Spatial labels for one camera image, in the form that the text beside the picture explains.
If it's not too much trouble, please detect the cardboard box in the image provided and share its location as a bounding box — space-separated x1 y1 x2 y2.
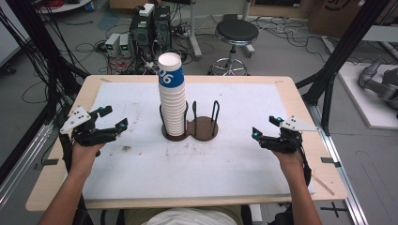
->
307 0 398 39

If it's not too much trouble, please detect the black frame post with cables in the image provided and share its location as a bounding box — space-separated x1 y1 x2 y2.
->
0 0 90 126

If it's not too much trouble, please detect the white round table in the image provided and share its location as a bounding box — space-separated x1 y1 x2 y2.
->
37 0 92 15

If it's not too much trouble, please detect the black computer tower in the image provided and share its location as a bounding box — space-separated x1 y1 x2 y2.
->
152 5 173 55
129 12 155 62

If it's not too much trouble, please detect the aluminium rail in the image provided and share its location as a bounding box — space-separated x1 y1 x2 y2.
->
306 102 370 225
0 121 54 209

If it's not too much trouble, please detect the thin wooden stick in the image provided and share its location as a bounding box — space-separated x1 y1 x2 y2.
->
311 173 335 197

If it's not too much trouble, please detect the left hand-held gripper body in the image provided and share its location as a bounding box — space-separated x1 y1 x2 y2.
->
59 105 121 147

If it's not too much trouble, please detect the person's right hand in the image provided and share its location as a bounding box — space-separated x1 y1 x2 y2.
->
270 149 306 176

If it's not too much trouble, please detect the stack of white paper cups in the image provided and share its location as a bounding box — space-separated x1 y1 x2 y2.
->
157 52 187 138

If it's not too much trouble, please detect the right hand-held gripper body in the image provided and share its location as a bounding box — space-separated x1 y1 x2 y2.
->
259 115 320 155

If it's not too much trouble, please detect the wooden table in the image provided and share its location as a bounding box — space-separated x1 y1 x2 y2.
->
25 74 349 213

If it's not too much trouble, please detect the person's left hand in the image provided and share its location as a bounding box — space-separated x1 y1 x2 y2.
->
70 142 106 172

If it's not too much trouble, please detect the grey metal stand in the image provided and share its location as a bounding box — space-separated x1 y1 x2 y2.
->
187 0 204 61

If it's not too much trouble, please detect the grey power supply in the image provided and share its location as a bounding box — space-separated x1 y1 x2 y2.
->
118 33 132 58
104 32 122 58

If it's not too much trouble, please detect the white table mat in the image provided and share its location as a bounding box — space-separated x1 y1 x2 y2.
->
82 82 293 202

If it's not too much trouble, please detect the white box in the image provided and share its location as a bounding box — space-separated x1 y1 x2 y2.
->
138 3 156 18

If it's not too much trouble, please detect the black round stool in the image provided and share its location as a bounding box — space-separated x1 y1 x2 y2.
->
207 18 260 77

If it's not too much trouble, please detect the white floor board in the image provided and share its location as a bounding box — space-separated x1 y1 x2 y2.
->
335 60 398 131

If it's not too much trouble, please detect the black tape strip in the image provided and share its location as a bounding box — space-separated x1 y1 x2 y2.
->
320 157 342 169
41 157 60 167

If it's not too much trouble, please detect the person's white shirt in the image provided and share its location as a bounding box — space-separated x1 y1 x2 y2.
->
124 205 249 225

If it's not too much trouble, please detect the brown wire cup holder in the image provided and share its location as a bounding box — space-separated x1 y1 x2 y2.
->
159 99 221 143

